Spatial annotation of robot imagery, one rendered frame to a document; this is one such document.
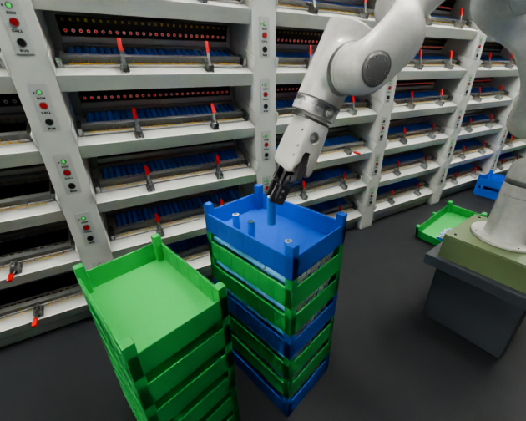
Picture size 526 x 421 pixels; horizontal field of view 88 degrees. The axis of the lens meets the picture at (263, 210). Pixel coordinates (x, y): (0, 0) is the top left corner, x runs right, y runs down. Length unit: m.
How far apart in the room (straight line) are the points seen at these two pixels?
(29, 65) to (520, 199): 1.40
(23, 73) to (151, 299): 0.68
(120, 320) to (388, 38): 0.68
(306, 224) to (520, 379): 0.83
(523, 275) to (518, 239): 0.12
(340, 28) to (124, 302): 0.68
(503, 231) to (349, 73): 0.81
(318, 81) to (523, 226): 0.81
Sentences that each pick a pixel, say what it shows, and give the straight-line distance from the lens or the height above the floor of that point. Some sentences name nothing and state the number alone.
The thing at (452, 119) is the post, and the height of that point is 0.59.
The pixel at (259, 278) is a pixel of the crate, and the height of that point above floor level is 0.43.
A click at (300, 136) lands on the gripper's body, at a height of 0.75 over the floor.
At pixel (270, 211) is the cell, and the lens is 0.56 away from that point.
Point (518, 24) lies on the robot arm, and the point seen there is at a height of 0.94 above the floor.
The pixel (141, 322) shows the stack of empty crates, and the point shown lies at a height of 0.40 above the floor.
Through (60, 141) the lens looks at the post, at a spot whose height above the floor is 0.69.
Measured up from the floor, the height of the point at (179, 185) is 0.49.
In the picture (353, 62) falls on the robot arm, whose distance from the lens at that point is 0.46.
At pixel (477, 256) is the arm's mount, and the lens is 1.09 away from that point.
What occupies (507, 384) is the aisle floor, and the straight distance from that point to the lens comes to 1.22.
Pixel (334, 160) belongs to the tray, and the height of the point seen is 0.47.
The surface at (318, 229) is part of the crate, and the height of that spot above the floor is 0.49.
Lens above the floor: 0.85
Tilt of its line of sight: 26 degrees down
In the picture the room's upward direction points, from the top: 1 degrees counter-clockwise
